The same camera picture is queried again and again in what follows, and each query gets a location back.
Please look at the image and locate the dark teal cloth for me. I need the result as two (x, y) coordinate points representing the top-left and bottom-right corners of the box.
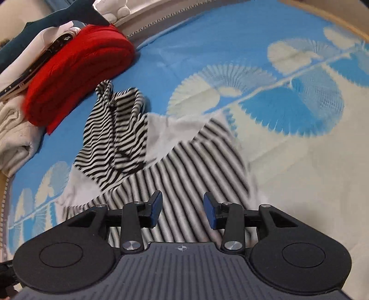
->
(0, 0), (112, 72)

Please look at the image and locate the grey mattress edge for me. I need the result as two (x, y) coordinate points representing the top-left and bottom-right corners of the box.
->
(115, 0), (282, 40)

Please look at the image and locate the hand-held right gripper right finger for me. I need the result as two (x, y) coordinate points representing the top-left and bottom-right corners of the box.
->
(203, 192), (304, 255)

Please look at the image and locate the white plush toy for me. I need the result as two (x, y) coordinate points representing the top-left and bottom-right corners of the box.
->
(92, 0), (131, 23)

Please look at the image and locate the black and white striped garment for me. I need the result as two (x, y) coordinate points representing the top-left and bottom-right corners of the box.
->
(59, 79), (260, 249)

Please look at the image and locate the white cloth with dark trim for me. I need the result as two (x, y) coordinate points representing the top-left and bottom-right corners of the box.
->
(0, 21), (87, 102)

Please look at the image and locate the red folded cloth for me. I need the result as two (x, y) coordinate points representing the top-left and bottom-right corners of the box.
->
(22, 24), (136, 135)

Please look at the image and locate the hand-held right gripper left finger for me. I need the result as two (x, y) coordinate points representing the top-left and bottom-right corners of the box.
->
(62, 190), (163, 255)

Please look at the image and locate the blue and cream printed blanket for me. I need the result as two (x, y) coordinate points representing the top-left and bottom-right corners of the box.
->
(5, 0), (369, 292)

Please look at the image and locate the cream knitted cloth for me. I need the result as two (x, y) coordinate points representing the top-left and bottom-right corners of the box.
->
(0, 95), (47, 177)

